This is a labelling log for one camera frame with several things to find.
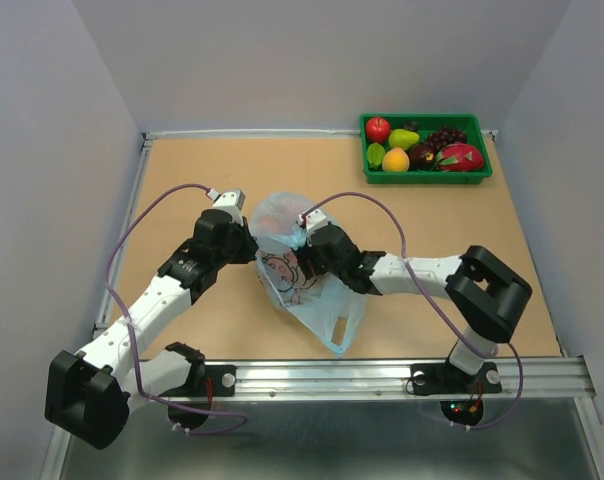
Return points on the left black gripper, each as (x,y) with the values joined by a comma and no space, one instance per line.
(250,245)

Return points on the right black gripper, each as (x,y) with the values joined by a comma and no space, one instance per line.
(304,252)

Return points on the light blue plastic bag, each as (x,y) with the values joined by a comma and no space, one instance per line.
(324,305)

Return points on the orange peach fruit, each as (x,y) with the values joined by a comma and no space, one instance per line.
(396,160)

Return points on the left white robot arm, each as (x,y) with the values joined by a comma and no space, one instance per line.
(132,320)

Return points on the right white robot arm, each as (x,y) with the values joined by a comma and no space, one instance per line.
(489,295)

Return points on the pink dragon fruit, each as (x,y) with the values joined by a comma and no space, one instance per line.
(459,157)

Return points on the red orange persimmon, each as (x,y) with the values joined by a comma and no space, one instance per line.
(277,219)

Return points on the green starfruit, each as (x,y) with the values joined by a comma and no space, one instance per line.
(375,154)

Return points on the red apple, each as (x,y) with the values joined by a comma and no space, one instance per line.
(377,130)

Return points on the yellow green pear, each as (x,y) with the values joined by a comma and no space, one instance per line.
(403,139)

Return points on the green plastic tray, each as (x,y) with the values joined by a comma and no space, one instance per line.
(427,123)

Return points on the purple grape bunch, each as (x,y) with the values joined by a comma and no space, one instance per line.
(445,136)

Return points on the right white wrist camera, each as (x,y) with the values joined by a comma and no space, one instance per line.
(312,220)

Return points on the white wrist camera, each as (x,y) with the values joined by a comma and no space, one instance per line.
(230,201)
(312,220)

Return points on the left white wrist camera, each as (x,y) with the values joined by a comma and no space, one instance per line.
(230,201)

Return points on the aluminium mounting rail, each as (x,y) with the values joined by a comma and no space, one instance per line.
(354,380)

